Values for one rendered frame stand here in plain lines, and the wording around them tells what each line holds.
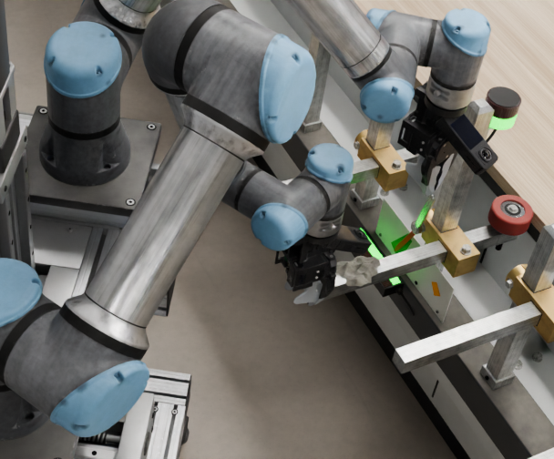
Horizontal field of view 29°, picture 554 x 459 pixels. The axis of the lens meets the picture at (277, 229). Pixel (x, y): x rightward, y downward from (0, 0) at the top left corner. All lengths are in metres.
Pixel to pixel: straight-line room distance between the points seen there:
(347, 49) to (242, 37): 0.31
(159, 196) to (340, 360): 1.70
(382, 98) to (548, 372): 0.84
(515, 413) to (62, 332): 1.00
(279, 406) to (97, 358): 1.56
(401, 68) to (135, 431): 0.65
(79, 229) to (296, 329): 1.22
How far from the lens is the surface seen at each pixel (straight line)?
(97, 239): 1.85
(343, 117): 2.65
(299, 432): 2.78
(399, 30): 1.69
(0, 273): 1.38
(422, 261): 2.02
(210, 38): 1.30
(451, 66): 1.72
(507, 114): 1.90
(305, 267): 1.81
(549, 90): 2.42
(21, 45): 3.84
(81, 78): 1.69
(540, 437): 2.03
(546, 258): 1.82
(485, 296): 2.32
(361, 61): 1.58
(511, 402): 2.06
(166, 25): 1.33
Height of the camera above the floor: 2.30
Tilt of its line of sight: 46 degrees down
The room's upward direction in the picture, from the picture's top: 9 degrees clockwise
